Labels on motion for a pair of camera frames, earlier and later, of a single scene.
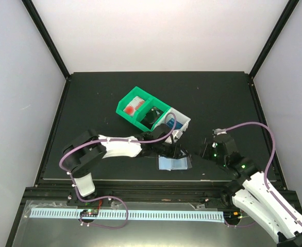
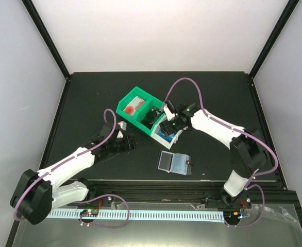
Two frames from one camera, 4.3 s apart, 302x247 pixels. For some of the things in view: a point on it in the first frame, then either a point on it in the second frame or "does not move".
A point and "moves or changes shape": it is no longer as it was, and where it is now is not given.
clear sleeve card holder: (164, 163) moves or changes shape
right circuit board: (233, 215) does not move
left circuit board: (89, 213) does not move
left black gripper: (174, 152) to (130, 143)
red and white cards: (134, 106) does not move
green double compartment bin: (141, 108) does not move
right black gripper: (205, 148) to (168, 128)
